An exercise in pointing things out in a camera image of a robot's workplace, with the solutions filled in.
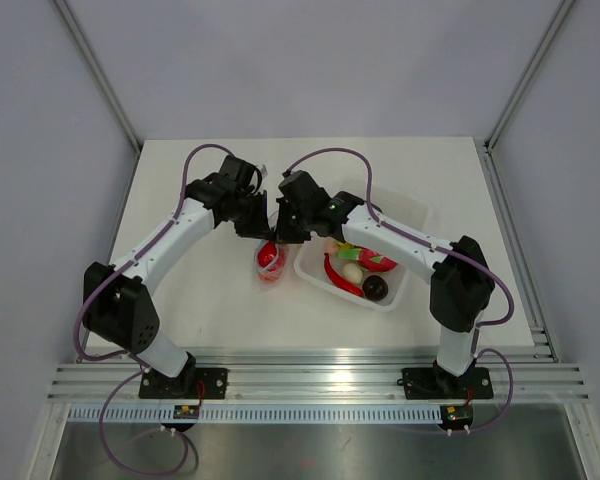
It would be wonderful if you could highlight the right small circuit board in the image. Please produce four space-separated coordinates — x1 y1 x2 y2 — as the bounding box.
440 404 474 431

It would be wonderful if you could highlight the small circuit board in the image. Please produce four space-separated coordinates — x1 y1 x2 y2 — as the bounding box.
440 404 474 431
173 405 200 421

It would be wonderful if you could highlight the aluminium rail frame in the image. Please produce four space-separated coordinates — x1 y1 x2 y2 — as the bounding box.
44 147 591 406

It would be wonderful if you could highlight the pink dragon fruit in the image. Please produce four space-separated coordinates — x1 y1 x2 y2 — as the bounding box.
336 242 397 273

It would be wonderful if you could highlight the orange red tomato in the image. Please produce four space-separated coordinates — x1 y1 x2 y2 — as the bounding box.
257 264 285 284

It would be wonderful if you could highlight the white slotted cable duct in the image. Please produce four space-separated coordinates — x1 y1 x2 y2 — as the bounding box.
68 403 441 425

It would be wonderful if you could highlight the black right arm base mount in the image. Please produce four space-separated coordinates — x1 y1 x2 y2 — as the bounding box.
396 366 494 400

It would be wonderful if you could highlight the left small circuit board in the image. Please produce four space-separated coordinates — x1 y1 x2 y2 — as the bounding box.
173 405 200 421

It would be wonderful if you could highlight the pink peach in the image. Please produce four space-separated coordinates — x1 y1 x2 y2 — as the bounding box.
325 239 339 254

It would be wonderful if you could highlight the red chili pepper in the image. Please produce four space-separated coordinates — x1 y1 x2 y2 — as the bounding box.
323 253 364 297

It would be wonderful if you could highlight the white garlic bulb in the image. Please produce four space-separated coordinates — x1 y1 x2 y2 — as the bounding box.
342 262 364 284

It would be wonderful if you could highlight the left aluminium corner post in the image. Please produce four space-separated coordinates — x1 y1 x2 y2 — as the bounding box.
50 0 143 159

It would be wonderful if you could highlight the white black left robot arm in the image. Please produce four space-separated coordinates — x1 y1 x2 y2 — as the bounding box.
79 154 270 399

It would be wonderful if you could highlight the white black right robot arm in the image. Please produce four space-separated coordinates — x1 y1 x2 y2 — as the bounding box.
277 170 496 399

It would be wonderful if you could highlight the right aluminium corner post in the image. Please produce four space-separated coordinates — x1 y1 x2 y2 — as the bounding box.
484 0 578 154

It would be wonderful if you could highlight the aluminium corner post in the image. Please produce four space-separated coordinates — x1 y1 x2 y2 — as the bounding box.
50 0 143 159
484 0 578 154

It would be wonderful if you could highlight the white perforated plastic basket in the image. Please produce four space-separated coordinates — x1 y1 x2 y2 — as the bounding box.
294 186 436 313

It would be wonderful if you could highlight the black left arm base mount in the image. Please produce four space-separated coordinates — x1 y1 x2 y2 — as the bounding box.
138 367 229 400

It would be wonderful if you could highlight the clear zip top bag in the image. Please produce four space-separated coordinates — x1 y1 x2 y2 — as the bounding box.
253 240 289 287

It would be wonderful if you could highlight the red apple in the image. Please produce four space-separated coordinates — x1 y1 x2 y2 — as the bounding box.
255 242 279 269

